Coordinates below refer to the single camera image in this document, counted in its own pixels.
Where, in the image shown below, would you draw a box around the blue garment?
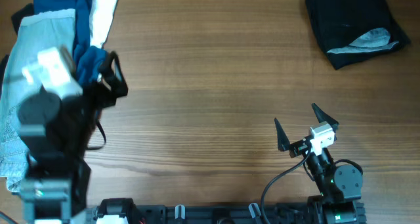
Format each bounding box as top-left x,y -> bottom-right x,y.
34,0 -> 108,86

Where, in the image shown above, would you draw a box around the black shorts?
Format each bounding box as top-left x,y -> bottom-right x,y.
305,0 -> 411,70

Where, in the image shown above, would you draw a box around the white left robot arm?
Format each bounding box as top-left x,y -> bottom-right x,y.
18,48 -> 128,223

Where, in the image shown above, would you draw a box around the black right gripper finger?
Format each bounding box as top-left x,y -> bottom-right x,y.
274,118 -> 290,152
311,103 -> 339,131

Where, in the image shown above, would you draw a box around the white garment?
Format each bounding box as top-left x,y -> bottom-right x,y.
89,0 -> 118,49

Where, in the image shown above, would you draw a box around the light blue denim shorts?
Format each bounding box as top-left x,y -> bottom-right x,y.
1,9 -> 75,193

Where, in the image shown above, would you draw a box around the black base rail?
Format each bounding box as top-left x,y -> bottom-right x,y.
85,202 -> 366,224

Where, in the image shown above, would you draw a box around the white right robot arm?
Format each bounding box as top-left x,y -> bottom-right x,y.
274,103 -> 366,224

